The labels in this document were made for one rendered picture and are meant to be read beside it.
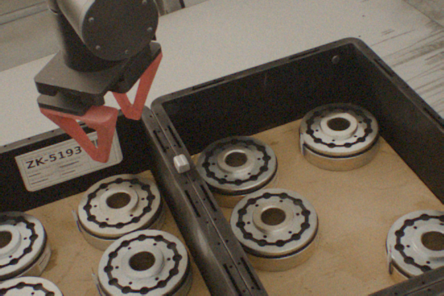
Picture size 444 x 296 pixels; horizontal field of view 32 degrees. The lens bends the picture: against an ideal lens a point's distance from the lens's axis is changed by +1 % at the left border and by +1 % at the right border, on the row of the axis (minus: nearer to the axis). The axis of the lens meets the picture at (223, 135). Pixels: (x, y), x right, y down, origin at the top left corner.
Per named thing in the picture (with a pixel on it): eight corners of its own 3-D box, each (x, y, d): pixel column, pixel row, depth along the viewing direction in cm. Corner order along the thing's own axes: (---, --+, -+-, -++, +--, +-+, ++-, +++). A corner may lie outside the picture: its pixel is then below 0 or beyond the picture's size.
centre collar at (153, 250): (115, 256, 88) (115, 252, 87) (157, 241, 89) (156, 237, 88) (128, 287, 84) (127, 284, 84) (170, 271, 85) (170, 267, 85)
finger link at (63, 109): (158, 134, 73) (142, 52, 66) (121, 185, 68) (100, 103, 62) (95, 120, 75) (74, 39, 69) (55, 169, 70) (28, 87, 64)
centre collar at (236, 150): (212, 155, 99) (211, 152, 99) (248, 145, 100) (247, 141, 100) (223, 180, 96) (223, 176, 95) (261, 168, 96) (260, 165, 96)
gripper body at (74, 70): (160, 43, 70) (147, -31, 65) (104, 112, 63) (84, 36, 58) (97, 31, 72) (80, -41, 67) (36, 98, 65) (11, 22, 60)
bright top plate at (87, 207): (70, 193, 97) (69, 189, 97) (147, 167, 99) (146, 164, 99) (90, 248, 90) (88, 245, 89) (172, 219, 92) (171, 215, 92)
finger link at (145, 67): (174, 110, 75) (160, 30, 69) (140, 158, 70) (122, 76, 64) (113, 98, 77) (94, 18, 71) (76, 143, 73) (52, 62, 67)
